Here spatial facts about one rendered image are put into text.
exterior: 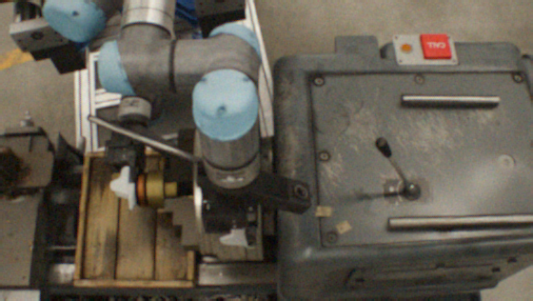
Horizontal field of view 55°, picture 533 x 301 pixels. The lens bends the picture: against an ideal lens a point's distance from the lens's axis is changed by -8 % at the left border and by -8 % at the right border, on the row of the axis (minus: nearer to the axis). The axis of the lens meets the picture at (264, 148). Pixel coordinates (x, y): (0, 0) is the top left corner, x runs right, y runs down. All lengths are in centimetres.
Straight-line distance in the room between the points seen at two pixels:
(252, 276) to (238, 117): 76
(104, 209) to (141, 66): 75
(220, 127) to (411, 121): 52
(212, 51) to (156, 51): 8
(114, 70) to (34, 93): 208
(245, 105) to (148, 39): 19
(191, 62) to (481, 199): 59
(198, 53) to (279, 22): 205
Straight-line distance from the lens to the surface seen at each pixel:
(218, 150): 66
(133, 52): 74
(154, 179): 116
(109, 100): 237
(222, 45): 72
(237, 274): 134
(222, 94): 63
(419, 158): 104
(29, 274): 136
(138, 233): 138
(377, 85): 109
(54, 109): 271
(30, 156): 140
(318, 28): 274
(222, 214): 78
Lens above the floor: 217
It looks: 65 degrees down
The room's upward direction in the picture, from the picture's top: 3 degrees counter-clockwise
